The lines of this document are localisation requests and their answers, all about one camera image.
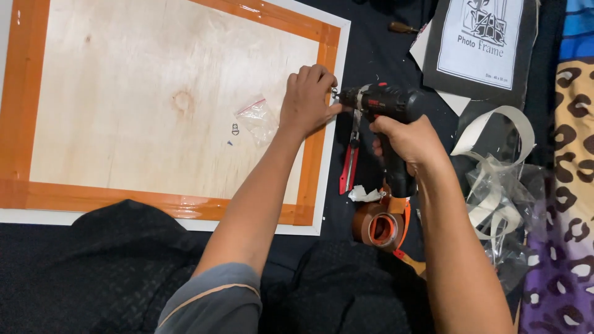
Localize crumpled white paper scrap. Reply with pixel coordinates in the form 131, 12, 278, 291
348, 185, 383, 203

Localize leopard print blanket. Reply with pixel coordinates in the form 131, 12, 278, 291
517, 0, 594, 334

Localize clear small plastic bag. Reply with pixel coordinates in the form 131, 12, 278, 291
234, 96, 280, 145

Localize person's right hand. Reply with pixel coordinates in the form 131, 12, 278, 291
369, 114, 450, 177

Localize white picture frame with plywood back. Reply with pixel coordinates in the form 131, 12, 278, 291
0, 0, 351, 236

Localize brown tape roll on dispenser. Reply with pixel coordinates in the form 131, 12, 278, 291
351, 183, 427, 276

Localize wooden tool handle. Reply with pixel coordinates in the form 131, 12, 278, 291
388, 21, 420, 34

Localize black cordless drill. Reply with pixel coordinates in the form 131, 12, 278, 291
331, 83, 425, 199

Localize person's legs in black trousers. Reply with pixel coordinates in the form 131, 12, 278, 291
0, 199, 434, 334

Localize crumpled clear plastic wrap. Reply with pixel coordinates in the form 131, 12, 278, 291
464, 155, 550, 295

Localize black sheet with white label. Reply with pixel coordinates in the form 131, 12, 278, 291
422, 0, 541, 109

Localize white cardboard sheet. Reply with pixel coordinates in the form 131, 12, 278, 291
409, 21, 471, 117

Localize person's left hand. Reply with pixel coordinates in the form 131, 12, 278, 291
279, 64, 343, 139

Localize red utility knife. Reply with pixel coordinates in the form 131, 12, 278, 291
339, 109, 363, 195

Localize white paper strip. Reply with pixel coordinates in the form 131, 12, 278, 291
451, 106, 536, 168

